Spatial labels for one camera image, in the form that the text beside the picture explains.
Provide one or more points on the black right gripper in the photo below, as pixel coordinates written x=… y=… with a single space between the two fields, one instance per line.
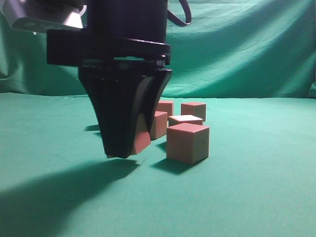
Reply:
x=115 y=30

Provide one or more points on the pink cube placed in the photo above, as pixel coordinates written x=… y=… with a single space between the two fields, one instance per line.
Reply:
x=197 y=109
x=166 y=106

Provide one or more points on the pink cube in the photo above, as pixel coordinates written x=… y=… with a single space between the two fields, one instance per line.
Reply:
x=159 y=125
x=141 y=138
x=175 y=120

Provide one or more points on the pink cube column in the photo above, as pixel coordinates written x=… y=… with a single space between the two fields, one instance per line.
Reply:
x=187 y=142

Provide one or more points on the green cloth backdrop and cover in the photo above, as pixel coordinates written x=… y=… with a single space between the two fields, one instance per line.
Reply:
x=252 y=62

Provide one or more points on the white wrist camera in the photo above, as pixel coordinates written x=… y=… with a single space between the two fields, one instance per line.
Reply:
x=39 y=16

